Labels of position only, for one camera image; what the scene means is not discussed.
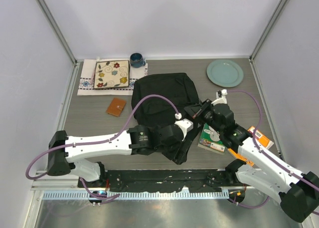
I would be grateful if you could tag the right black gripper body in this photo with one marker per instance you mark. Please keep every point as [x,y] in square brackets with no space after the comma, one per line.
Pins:
[218,126]

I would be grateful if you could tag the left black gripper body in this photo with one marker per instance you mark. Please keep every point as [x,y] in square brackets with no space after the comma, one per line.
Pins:
[172,146]

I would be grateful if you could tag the green coin book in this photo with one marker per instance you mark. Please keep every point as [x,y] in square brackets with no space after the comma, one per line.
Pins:
[209,140]

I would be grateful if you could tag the black student backpack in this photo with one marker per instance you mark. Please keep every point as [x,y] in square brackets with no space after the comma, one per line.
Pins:
[155,100]

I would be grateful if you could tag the orange paperback book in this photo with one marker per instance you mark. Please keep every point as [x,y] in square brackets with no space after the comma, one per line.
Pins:
[261,139]

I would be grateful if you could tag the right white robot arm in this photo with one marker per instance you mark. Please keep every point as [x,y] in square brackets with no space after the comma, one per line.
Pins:
[296,192]

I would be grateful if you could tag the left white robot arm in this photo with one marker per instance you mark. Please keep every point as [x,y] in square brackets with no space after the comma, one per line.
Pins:
[69,154]

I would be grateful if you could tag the light teal round plate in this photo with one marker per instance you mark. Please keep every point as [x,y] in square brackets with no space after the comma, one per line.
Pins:
[225,73]

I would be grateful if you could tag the brown leather wallet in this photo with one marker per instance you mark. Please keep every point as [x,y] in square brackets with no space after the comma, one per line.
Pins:
[116,107]

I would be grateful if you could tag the dark blue ceramic cup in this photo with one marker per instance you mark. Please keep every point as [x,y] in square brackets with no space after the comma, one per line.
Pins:
[137,60]

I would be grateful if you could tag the floral square ceramic plate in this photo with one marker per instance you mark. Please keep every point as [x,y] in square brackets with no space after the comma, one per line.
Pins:
[112,74]

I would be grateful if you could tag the white patterned cloth mat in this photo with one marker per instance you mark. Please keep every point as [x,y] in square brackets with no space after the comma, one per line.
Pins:
[85,87]

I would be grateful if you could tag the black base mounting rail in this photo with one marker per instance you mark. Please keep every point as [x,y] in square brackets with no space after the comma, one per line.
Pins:
[165,181]

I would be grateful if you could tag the white slotted cable duct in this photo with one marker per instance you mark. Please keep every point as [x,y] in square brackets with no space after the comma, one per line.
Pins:
[182,195]

